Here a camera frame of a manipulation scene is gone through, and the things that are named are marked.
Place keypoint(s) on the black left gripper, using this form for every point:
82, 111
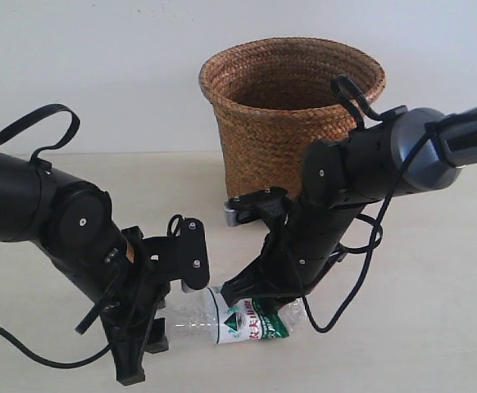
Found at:
143, 270

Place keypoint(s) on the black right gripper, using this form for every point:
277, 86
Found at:
308, 252

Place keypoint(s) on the clear plastic water bottle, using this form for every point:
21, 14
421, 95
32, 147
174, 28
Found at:
203, 317

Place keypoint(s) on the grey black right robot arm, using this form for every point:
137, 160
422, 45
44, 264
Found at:
408, 152

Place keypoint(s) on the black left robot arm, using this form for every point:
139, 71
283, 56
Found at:
67, 218

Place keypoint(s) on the brown woven straw basket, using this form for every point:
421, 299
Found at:
271, 97

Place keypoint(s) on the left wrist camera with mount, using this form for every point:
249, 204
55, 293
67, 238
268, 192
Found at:
191, 252

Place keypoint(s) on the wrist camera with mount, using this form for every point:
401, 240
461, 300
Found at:
264, 203
191, 252

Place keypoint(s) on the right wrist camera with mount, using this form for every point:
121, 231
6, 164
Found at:
264, 203

